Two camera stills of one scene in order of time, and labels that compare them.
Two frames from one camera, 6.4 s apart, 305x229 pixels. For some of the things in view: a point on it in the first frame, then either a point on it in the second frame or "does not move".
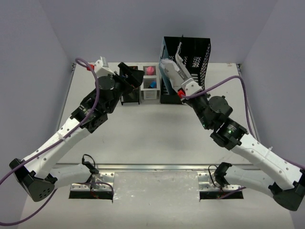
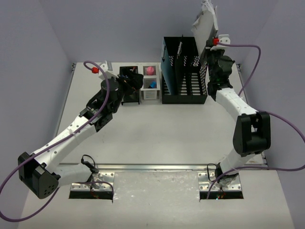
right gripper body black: x=199 y=106 to x=212 y=57
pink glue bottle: x=150 y=70 does not move
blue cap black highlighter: x=153 y=85 does not move
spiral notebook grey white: x=172 y=73 to x=205 y=26
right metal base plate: x=207 y=182 does not move
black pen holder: x=132 y=94 does not move
